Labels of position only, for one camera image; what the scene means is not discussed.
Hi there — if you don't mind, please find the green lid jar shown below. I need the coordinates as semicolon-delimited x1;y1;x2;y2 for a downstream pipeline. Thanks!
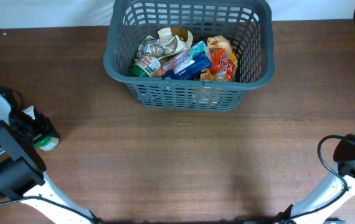
129;54;161;78
34;136;59;151

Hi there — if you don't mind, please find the beige snack bag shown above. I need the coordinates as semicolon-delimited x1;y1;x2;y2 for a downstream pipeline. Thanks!
136;27;194;60

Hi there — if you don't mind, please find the blue white carton box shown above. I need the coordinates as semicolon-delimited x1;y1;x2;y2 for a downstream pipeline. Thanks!
154;41;212;80

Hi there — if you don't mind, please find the tan orange snack bag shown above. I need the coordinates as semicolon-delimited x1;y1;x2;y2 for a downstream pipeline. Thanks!
198;35;238;82

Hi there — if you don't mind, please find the grey plastic shopping basket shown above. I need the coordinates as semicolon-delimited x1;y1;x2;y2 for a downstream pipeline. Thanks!
103;0;274;111

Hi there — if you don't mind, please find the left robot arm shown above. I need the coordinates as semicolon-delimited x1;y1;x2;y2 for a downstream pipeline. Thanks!
0;85;101;224

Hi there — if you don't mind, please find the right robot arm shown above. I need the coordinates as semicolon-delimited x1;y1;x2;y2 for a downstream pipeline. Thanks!
274;134;355;224

